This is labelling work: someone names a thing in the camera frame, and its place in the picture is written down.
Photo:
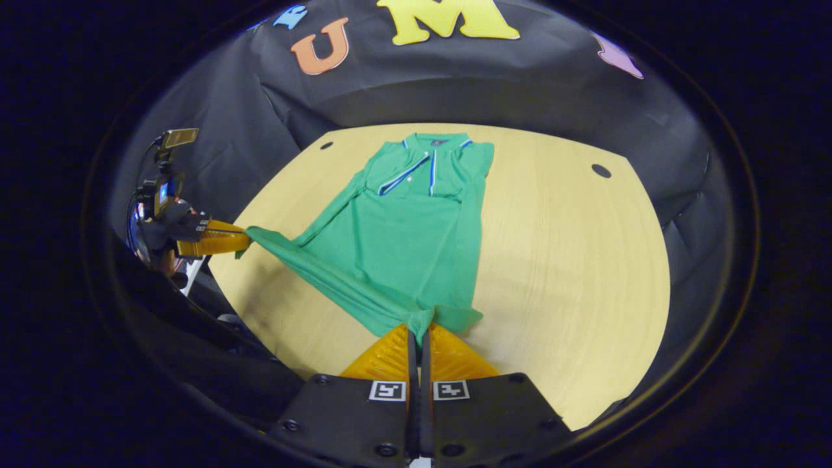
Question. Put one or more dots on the green T-shirt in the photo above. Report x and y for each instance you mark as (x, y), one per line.
(403, 240)

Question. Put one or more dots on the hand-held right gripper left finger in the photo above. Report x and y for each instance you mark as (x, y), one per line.
(351, 416)

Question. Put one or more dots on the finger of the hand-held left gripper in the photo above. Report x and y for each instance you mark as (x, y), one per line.
(221, 226)
(214, 246)

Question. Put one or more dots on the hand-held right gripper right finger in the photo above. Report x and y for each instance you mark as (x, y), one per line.
(487, 416)

